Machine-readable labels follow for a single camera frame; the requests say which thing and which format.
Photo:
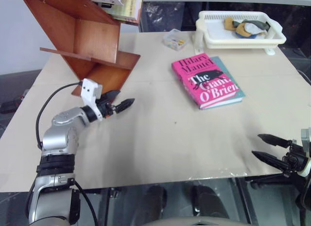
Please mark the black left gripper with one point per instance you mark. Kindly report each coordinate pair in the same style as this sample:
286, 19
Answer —
107, 108

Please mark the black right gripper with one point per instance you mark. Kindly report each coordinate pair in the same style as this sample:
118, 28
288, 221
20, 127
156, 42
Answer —
295, 160

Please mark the pink hardcover book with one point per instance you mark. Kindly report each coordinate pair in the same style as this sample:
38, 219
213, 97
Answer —
206, 90

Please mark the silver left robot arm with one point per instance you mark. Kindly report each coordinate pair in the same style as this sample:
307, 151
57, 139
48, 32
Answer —
58, 138

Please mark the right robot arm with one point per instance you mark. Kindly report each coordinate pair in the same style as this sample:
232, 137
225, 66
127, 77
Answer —
306, 201

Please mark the wooden slanted bookshelf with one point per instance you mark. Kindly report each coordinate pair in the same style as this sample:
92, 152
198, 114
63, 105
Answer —
97, 34

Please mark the gold yellow book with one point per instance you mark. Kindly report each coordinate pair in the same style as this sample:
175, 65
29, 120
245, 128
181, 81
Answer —
132, 7

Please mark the teal hardcover book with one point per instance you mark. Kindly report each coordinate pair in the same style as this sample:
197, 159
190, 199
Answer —
219, 63

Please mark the black caster base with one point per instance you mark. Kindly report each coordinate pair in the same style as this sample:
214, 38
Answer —
262, 181

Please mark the beige table cover sheet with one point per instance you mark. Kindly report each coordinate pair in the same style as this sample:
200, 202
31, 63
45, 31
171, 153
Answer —
158, 138

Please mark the colourful small pieces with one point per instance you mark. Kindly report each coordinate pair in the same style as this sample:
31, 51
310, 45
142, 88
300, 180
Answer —
177, 43

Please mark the clear plastic box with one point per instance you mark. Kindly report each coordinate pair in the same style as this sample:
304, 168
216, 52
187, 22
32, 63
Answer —
173, 35

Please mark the blue cloth piece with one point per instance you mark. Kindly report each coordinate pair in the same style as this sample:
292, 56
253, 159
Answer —
250, 37

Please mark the white plastic drainer tray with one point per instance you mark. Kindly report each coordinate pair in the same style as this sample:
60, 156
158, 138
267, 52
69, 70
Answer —
213, 34

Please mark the mustard cloth piece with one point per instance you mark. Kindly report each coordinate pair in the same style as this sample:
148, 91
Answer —
241, 31

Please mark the white cloth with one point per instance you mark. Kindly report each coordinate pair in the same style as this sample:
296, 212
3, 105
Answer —
252, 28

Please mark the dark green cloth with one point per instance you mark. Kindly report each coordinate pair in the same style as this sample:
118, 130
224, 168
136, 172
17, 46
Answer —
260, 24

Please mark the tan cloth piece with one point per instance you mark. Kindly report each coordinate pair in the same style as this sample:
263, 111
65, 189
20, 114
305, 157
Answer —
228, 23

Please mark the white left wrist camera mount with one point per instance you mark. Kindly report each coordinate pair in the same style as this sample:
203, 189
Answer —
88, 91

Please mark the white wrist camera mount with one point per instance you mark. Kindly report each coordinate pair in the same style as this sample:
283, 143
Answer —
88, 91
306, 138

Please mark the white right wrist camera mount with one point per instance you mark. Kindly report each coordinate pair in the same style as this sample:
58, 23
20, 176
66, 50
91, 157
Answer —
306, 138

